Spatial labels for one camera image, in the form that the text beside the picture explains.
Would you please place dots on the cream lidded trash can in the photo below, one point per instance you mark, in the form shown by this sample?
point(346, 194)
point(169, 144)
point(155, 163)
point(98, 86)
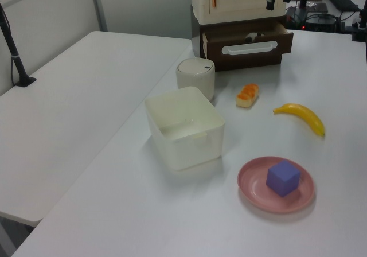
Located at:
point(195, 79)

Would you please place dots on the black clamp bracket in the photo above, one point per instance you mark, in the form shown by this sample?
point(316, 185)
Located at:
point(359, 29)

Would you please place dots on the yellow toy banana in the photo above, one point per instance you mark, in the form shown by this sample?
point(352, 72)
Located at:
point(304, 115)

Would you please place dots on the cream open plastic bin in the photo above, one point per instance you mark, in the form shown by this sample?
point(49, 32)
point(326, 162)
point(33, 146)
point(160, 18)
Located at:
point(186, 151)

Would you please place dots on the black control box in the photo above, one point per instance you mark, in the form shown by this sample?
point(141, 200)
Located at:
point(321, 23)

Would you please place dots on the toy bread with orange glaze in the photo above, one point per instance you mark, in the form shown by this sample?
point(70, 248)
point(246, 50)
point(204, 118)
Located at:
point(247, 96)

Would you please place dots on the black and white toy animal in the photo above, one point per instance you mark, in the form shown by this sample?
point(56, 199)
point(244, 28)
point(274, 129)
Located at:
point(252, 36)

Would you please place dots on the pink plate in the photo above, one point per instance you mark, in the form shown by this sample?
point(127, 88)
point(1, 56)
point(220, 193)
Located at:
point(252, 182)

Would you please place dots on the dark wood drawer cabinet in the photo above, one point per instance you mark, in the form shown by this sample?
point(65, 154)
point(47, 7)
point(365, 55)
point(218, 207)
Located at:
point(229, 25)

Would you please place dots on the purple cube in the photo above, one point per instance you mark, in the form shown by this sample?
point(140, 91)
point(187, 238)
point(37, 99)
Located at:
point(282, 179)

